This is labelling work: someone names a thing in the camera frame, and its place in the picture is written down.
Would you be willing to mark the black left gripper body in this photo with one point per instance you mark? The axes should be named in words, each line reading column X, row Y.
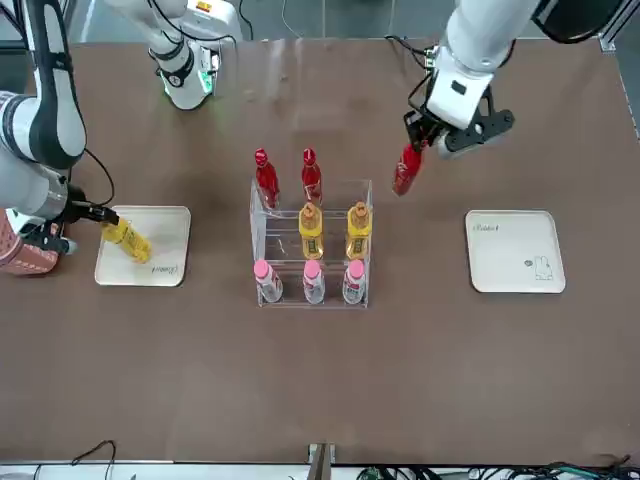
column 424, row 119

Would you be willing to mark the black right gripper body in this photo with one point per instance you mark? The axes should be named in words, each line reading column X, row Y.
column 81, row 209

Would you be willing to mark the yellow pear drink bottle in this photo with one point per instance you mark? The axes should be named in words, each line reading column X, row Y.
column 130, row 242
column 311, row 230
column 359, row 227

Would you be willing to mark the red Coca-Cola bottle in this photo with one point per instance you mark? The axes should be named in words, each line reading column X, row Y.
column 407, row 170
column 266, row 180
column 311, row 175

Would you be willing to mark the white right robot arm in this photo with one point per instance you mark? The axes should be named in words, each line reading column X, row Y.
column 50, row 100

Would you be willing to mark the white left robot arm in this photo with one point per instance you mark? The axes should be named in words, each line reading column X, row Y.
column 475, row 30

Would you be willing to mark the clear acrylic tiered shelf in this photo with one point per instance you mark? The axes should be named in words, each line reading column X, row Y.
column 280, row 235

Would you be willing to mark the beige plastic tray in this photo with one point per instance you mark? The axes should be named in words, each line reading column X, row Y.
column 165, row 240
column 515, row 250

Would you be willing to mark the pink plastic basket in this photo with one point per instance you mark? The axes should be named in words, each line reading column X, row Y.
column 20, row 255

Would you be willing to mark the pink cap milk bottle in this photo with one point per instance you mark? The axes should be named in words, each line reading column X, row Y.
column 267, row 285
column 313, row 285
column 354, row 284

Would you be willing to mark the white controller cabinet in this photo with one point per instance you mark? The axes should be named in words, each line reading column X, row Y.
column 215, row 15

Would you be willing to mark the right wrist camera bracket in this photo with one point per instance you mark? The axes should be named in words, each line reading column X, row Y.
column 47, row 240

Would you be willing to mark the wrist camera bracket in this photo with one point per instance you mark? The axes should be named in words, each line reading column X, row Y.
column 492, row 122
column 47, row 240

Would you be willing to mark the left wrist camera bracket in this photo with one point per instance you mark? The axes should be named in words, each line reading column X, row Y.
column 492, row 122

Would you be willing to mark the aluminium table rail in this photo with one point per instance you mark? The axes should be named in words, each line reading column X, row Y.
column 630, row 100

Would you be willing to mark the aluminium frame post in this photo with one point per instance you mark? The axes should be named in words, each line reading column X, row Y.
column 321, row 460

